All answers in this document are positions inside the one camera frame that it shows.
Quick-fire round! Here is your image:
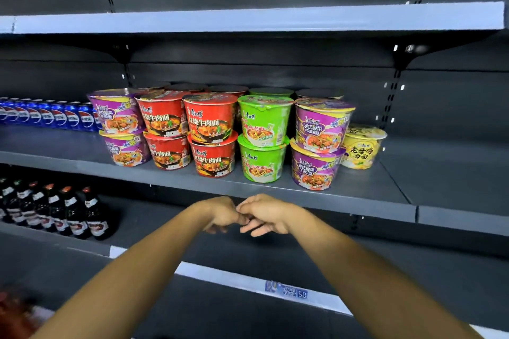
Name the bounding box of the row of dark glass bottles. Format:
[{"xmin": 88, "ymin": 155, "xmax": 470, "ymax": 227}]
[{"xmin": 0, "ymin": 175, "xmax": 119, "ymax": 242}]

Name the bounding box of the green cup noodle bowl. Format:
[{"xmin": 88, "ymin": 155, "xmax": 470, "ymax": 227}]
[
  {"xmin": 236, "ymin": 133, "xmax": 291, "ymax": 184},
  {"xmin": 236, "ymin": 94, "xmax": 295, "ymax": 149},
  {"xmin": 249, "ymin": 86, "xmax": 295, "ymax": 99}
]

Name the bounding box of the person's right forearm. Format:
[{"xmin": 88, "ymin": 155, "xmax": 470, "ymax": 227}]
[{"xmin": 287, "ymin": 207, "xmax": 484, "ymax": 339}]

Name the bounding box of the person's left forearm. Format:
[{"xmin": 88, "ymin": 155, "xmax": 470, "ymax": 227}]
[{"xmin": 31, "ymin": 203, "xmax": 212, "ymax": 339}]

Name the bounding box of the dark metal store shelving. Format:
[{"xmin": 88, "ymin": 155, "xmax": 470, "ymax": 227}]
[{"xmin": 0, "ymin": 0, "xmax": 509, "ymax": 339}]

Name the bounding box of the yellow noodle bowl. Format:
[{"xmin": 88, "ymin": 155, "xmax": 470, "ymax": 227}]
[{"xmin": 340, "ymin": 123, "xmax": 389, "ymax": 171}]

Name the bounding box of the blue price tag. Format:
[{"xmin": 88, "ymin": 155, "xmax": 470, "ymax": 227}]
[{"xmin": 265, "ymin": 279, "xmax": 309, "ymax": 300}]

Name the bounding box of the person's right hand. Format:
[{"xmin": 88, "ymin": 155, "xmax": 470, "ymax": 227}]
[{"xmin": 235, "ymin": 193, "xmax": 300, "ymax": 238}]

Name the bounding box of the row of blue soda cans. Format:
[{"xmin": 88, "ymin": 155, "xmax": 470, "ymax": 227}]
[{"xmin": 0, "ymin": 96, "xmax": 104, "ymax": 133}]

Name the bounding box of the person's left hand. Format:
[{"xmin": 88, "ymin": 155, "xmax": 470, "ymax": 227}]
[{"xmin": 198, "ymin": 196, "xmax": 250, "ymax": 235}]

